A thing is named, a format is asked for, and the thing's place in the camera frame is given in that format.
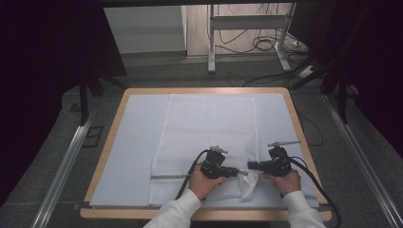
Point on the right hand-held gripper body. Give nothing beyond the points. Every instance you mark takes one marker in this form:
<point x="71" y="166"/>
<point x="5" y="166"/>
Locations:
<point x="277" y="163"/>

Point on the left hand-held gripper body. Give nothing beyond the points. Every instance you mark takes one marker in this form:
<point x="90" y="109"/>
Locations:
<point x="214" y="164"/>

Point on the white mesh garment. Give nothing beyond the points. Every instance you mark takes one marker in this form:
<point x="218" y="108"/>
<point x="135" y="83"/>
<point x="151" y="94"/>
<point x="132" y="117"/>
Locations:
<point x="206" y="126"/>

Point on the person's right hand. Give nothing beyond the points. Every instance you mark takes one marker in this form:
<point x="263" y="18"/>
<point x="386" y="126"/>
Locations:
<point x="285" y="182"/>

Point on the person's left hand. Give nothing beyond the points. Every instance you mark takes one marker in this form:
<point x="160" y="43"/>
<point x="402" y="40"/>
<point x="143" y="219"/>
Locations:
<point x="202" y="185"/>

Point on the pale blue table mat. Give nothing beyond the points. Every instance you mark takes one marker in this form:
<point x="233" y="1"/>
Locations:
<point x="136" y="142"/>

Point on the black metal stand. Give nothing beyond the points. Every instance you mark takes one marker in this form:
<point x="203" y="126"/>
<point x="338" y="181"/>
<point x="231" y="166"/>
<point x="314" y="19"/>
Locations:
<point x="341" y="101"/>
<point x="84" y="98"/>

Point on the white power strip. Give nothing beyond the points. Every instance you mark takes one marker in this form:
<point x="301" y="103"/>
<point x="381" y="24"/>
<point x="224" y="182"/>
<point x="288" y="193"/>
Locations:
<point x="306" y="71"/>

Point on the wooden-edged table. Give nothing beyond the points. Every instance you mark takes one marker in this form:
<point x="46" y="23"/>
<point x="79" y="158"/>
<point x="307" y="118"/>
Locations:
<point x="104" y="152"/>

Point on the dark curtain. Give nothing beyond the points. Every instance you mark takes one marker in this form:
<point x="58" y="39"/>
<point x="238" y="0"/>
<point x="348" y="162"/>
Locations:
<point x="38" y="79"/>
<point x="377" y="72"/>

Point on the white cabinet panel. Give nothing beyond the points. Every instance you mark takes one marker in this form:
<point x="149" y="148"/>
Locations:
<point x="145" y="30"/>

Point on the aluminium floor rail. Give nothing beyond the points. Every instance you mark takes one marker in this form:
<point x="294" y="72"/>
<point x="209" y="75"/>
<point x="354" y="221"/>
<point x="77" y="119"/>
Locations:
<point x="361" y="158"/>
<point x="63" y="171"/>

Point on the black floor socket frame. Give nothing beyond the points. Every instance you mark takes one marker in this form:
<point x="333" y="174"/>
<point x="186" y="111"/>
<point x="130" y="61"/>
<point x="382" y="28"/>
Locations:
<point x="93" y="136"/>

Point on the white metal desk frame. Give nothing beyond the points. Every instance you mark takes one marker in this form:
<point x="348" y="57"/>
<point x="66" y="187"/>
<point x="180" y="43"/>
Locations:
<point x="247" y="22"/>

